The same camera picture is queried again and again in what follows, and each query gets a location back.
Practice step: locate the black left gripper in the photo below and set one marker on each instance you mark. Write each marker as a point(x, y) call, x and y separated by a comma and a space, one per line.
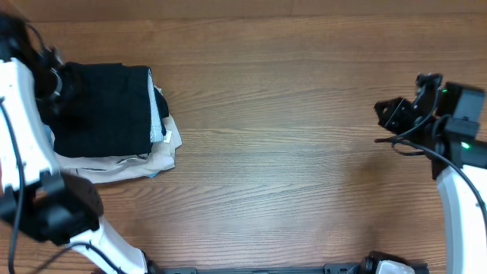
point(46, 108)

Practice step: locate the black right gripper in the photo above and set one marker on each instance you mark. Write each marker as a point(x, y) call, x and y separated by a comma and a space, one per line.
point(400, 115)

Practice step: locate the black cloth garment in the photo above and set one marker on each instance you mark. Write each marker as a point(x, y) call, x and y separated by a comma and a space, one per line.
point(111, 110)

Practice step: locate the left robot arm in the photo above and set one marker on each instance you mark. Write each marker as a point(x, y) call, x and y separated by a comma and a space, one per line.
point(38, 198)

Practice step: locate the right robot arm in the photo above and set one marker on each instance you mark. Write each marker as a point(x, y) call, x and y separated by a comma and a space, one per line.
point(441, 124)

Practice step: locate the beige folded trousers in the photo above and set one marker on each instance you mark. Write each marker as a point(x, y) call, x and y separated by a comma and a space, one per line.
point(116, 168)

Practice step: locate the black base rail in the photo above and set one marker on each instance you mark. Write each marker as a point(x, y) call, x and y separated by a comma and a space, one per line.
point(328, 268)

